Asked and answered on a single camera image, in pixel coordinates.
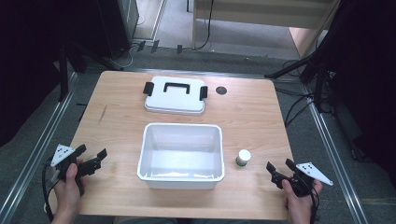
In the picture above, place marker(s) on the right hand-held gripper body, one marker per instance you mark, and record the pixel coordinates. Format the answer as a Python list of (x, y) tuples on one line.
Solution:
[(303, 180)]

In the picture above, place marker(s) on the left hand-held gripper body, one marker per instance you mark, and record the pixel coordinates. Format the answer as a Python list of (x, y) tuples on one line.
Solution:
[(63, 161)]

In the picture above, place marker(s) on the small white-capped green bottle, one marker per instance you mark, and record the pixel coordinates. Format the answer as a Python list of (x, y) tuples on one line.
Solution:
[(243, 157)]

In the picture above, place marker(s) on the white plastic storage box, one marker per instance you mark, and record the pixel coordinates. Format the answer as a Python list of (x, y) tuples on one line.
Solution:
[(181, 157)]

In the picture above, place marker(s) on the person's right hand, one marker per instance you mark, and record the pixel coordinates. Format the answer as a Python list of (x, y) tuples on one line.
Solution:
[(298, 202)]

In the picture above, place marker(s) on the person's left hand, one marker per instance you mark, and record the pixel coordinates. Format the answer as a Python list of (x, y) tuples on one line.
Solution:
[(67, 191)]

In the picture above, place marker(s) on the black tripod stand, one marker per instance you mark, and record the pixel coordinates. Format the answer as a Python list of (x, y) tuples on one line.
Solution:
[(319, 81)]

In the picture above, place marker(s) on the black round table grommet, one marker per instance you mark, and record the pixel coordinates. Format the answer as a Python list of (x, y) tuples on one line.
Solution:
[(221, 90)]

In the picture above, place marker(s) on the black curtain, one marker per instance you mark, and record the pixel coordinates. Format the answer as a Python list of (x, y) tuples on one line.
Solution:
[(364, 77), (31, 62)]

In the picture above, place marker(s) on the dark cabinet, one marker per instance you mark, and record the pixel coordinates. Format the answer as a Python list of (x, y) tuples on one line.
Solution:
[(120, 25)]

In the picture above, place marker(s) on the light wooden furniture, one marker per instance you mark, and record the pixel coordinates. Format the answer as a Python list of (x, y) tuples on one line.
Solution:
[(267, 14)]

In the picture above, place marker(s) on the aluminium floor rail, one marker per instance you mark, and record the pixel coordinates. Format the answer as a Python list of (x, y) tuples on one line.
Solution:
[(337, 168), (34, 149), (193, 72)]

